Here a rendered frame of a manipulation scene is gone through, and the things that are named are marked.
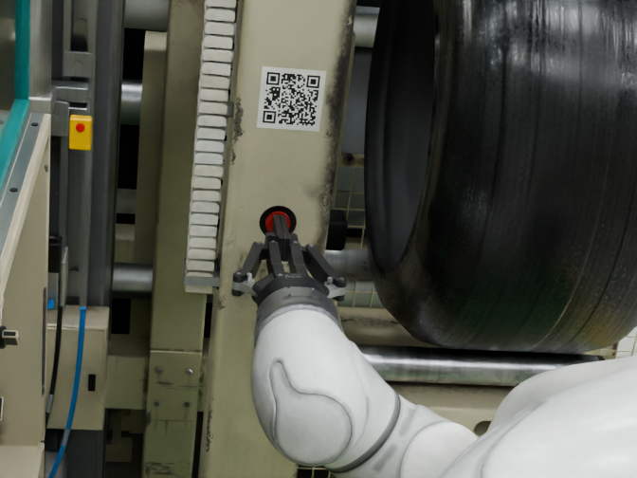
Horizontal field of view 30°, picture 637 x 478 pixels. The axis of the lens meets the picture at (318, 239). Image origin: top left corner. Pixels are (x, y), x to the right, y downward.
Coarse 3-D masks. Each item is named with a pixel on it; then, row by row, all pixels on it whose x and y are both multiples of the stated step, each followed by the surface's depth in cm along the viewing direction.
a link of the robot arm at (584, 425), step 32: (608, 384) 57; (512, 416) 59; (544, 416) 54; (576, 416) 54; (608, 416) 54; (480, 448) 55; (512, 448) 53; (544, 448) 52; (576, 448) 52; (608, 448) 52
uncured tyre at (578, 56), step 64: (384, 0) 163; (448, 0) 128; (512, 0) 123; (576, 0) 124; (384, 64) 170; (448, 64) 127; (512, 64) 122; (576, 64) 123; (384, 128) 176; (448, 128) 126; (512, 128) 122; (576, 128) 123; (384, 192) 175; (448, 192) 127; (512, 192) 124; (576, 192) 125; (384, 256) 159; (448, 256) 131; (512, 256) 128; (576, 256) 129; (448, 320) 137; (512, 320) 136; (576, 320) 136
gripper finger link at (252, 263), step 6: (252, 246) 137; (258, 246) 137; (252, 252) 135; (258, 252) 135; (246, 258) 134; (252, 258) 134; (258, 258) 135; (246, 264) 132; (252, 264) 133; (258, 264) 136; (240, 270) 131; (246, 270) 131; (252, 270) 132; (234, 276) 129; (240, 276) 129; (252, 276) 133; (240, 282) 130; (234, 294) 130; (240, 294) 130
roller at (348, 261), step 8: (344, 248) 174; (352, 248) 175; (328, 256) 173; (336, 256) 173; (344, 256) 173; (352, 256) 173; (360, 256) 173; (368, 256) 174; (336, 264) 173; (344, 264) 173; (352, 264) 173; (360, 264) 173; (368, 264) 173; (336, 272) 173; (344, 272) 173; (352, 272) 173; (360, 272) 173; (368, 272) 174
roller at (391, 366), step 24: (384, 360) 148; (408, 360) 148; (432, 360) 149; (456, 360) 149; (480, 360) 150; (504, 360) 150; (528, 360) 151; (552, 360) 151; (576, 360) 152; (600, 360) 153; (480, 384) 151; (504, 384) 151
